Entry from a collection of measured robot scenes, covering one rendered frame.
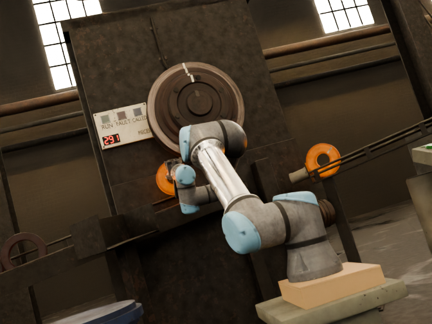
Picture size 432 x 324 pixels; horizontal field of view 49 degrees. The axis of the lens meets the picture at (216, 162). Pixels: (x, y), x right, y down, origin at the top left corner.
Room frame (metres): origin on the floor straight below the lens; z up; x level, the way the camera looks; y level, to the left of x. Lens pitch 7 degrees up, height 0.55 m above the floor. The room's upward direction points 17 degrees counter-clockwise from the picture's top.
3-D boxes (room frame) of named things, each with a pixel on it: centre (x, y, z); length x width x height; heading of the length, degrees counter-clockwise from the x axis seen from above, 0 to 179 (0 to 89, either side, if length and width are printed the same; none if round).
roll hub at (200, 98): (2.16, 0.00, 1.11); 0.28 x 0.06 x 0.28; 104
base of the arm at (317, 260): (1.34, -0.17, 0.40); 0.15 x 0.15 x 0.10
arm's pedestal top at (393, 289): (1.34, -0.17, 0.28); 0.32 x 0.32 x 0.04; 9
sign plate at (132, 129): (2.28, 0.38, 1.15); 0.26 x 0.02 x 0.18; 104
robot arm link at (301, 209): (1.34, -0.17, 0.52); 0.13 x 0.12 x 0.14; 109
